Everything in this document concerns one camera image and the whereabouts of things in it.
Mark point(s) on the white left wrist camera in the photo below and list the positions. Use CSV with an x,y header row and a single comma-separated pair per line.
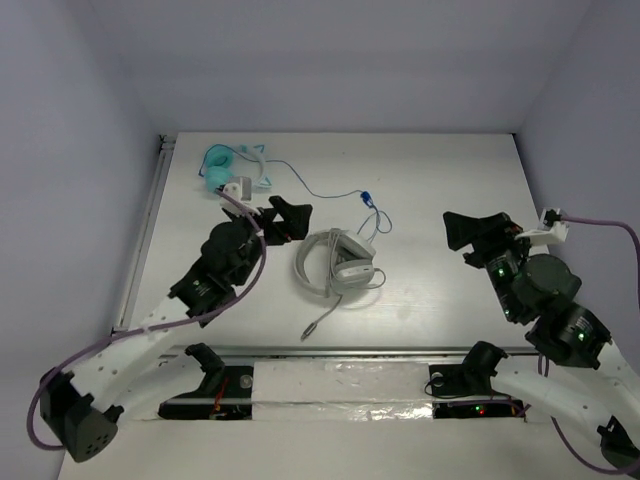
x,y
236,191

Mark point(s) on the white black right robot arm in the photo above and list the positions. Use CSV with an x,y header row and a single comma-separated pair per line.
x,y
576,341

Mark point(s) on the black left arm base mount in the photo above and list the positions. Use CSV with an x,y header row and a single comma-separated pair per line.
x,y
224,392

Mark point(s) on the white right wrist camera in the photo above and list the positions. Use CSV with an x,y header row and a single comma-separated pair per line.
x,y
552,229

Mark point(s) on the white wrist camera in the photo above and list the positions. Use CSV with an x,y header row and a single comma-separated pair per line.
x,y
236,191
552,229

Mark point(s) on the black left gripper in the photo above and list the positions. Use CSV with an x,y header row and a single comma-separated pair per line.
x,y
270,226

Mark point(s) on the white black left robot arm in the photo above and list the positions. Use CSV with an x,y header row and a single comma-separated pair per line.
x,y
79,400

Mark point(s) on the white over-ear headphones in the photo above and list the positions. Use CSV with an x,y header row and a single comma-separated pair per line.
x,y
349,262

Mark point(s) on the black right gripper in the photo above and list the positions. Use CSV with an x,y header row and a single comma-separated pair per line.
x,y
487,233

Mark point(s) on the aluminium rail at table front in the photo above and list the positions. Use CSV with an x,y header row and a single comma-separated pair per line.
x,y
279,352

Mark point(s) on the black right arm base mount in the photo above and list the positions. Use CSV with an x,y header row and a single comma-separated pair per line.
x,y
463,391

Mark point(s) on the teal cat-ear headphones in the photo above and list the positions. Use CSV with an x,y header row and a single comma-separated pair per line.
x,y
216,167

